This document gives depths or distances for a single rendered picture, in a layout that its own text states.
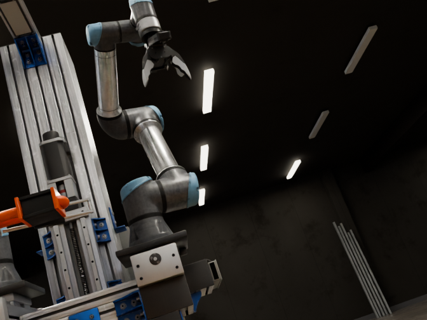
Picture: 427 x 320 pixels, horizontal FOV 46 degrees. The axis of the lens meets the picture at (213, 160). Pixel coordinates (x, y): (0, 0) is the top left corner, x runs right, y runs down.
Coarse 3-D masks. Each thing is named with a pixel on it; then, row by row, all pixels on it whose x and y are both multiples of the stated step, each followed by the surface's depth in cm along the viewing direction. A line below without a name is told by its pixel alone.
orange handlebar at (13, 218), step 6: (60, 198) 109; (66, 198) 110; (60, 204) 109; (66, 204) 111; (6, 210) 108; (12, 210) 107; (0, 216) 107; (6, 216) 107; (12, 216) 107; (0, 222) 110; (6, 222) 110; (12, 222) 111; (18, 222) 111; (0, 228) 111
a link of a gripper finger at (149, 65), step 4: (148, 60) 160; (148, 64) 159; (152, 64) 160; (144, 68) 158; (148, 68) 159; (152, 68) 159; (144, 72) 158; (148, 72) 158; (144, 76) 157; (148, 76) 157; (144, 80) 157; (148, 80) 157; (144, 84) 157
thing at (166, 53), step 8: (144, 32) 164; (152, 32) 164; (144, 40) 167; (152, 48) 162; (160, 48) 162; (168, 48) 163; (152, 56) 160; (160, 56) 161; (168, 56) 162; (160, 64) 165; (168, 64) 168; (152, 72) 167
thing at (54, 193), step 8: (40, 192) 108; (48, 192) 108; (56, 192) 109; (16, 200) 107; (24, 200) 108; (32, 200) 108; (40, 200) 108; (48, 200) 108; (56, 200) 107; (16, 208) 106; (24, 208) 107; (32, 208) 108; (40, 208) 108; (48, 208) 107; (56, 208) 107; (24, 216) 106; (32, 216) 106; (40, 216) 108; (48, 216) 109; (56, 216) 111; (64, 216) 113; (32, 224) 111
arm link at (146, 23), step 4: (140, 20) 165; (144, 20) 165; (148, 20) 165; (152, 20) 165; (156, 20) 166; (140, 24) 165; (144, 24) 164; (148, 24) 164; (152, 24) 164; (156, 24) 165; (136, 28) 166; (140, 28) 165; (144, 28) 164; (148, 28) 164; (160, 28) 167; (140, 32) 165
